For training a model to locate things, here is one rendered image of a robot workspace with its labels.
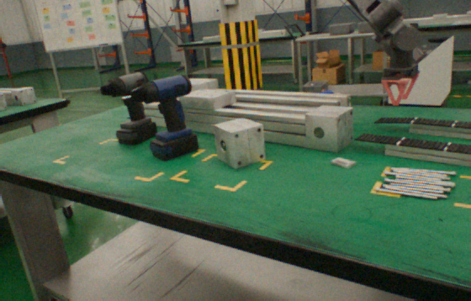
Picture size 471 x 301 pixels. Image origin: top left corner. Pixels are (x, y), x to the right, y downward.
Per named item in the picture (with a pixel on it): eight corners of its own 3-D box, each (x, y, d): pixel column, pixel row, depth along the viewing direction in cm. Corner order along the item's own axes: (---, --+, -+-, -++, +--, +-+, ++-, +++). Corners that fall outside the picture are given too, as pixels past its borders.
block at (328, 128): (357, 138, 105) (357, 105, 102) (337, 152, 96) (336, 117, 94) (327, 134, 111) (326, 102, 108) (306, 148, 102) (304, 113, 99)
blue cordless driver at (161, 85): (203, 149, 111) (193, 74, 104) (141, 170, 100) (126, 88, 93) (189, 144, 117) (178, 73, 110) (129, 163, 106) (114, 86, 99)
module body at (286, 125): (323, 137, 109) (322, 108, 107) (306, 148, 102) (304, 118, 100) (150, 116, 160) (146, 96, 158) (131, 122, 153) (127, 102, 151)
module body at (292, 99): (351, 119, 123) (350, 94, 120) (337, 129, 116) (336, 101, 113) (182, 105, 174) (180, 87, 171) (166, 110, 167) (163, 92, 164)
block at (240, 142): (273, 157, 98) (271, 122, 95) (235, 169, 93) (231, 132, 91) (253, 148, 107) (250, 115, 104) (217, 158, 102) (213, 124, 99)
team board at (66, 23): (51, 109, 654) (21, -10, 594) (70, 102, 700) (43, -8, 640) (129, 104, 616) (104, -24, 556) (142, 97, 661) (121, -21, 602)
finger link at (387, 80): (380, 106, 103) (380, 72, 100) (388, 100, 108) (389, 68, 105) (406, 108, 99) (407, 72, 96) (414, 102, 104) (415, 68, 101)
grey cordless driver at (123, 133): (161, 134, 131) (150, 71, 125) (116, 153, 116) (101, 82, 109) (145, 132, 136) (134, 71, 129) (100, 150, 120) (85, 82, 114)
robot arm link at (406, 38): (392, -3, 99) (365, 22, 103) (399, -4, 89) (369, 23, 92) (422, 30, 100) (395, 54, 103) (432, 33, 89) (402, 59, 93)
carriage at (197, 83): (219, 95, 158) (217, 78, 156) (201, 101, 150) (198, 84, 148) (193, 93, 168) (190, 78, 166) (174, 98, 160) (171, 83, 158)
